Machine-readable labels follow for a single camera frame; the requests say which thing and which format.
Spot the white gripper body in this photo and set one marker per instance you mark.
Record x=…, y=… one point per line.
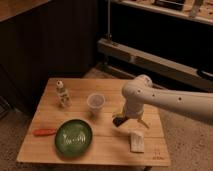
x=133, y=110

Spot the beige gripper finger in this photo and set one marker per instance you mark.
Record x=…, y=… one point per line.
x=118, y=115
x=143, y=122

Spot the white rectangular sponge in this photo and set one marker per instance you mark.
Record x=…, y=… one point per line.
x=137, y=142

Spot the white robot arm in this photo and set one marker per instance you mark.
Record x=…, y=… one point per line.
x=140, y=91

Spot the translucent ceramic cup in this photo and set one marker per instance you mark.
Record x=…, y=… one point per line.
x=95, y=103

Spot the black rectangular block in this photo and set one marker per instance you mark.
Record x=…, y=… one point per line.
x=119, y=121

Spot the wooden table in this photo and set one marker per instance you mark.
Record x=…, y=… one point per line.
x=110, y=145

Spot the green round plate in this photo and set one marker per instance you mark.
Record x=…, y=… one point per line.
x=73, y=138

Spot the small white bottle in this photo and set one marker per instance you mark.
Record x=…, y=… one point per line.
x=63, y=94

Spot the orange carrot toy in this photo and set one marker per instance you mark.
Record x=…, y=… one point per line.
x=44, y=132

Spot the vertical metal pole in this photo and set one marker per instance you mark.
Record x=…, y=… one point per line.
x=109, y=20

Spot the metal shelf rail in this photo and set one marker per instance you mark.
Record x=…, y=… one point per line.
x=164, y=67

